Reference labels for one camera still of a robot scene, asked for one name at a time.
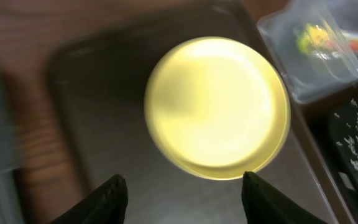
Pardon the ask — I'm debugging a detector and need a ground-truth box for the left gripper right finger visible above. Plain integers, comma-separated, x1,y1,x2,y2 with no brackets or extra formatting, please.
241,172,326,224

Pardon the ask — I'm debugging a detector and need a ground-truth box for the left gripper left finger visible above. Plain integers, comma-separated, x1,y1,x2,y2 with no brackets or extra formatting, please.
51,174,128,224

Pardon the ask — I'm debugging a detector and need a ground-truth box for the green orange snack wrapper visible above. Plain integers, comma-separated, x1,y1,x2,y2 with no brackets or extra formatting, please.
297,24,358,54

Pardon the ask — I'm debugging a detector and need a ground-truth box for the black waste tray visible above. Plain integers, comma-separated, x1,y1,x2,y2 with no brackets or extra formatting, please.
302,83,358,223

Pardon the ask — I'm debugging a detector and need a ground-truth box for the yellow round plate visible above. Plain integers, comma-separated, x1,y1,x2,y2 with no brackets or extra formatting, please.
144,37,291,180

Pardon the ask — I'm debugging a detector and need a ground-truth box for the clear plastic bin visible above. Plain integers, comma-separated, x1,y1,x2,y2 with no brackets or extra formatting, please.
257,0,358,104

